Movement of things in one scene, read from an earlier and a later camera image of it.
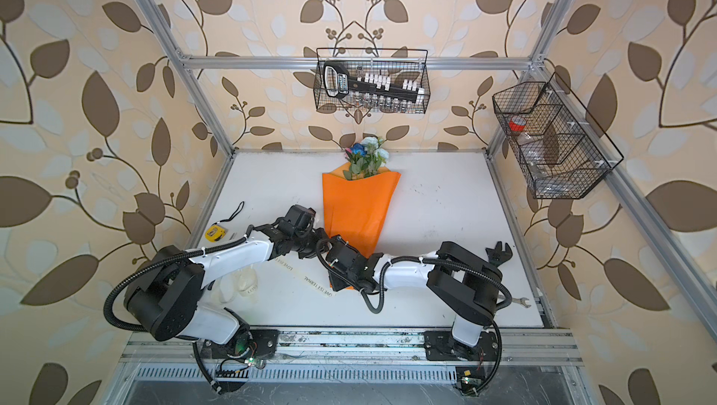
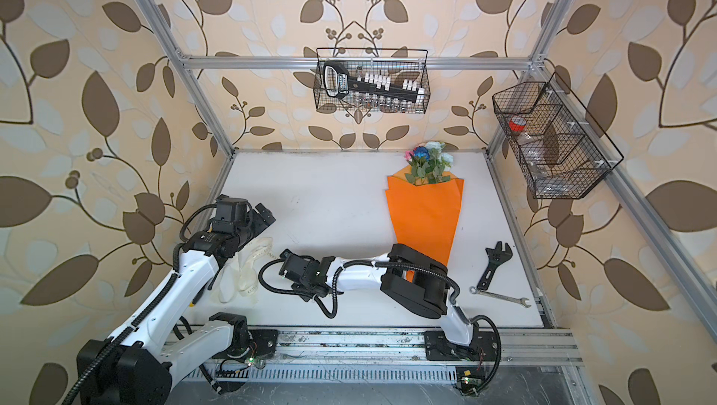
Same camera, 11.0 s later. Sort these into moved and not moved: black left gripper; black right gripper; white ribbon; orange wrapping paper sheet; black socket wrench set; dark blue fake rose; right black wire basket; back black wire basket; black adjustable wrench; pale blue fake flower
Moved: orange wrapping paper sheet; pale blue fake flower; dark blue fake rose; black right gripper; black left gripper
Not moved: white ribbon; black adjustable wrench; right black wire basket; back black wire basket; black socket wrench set
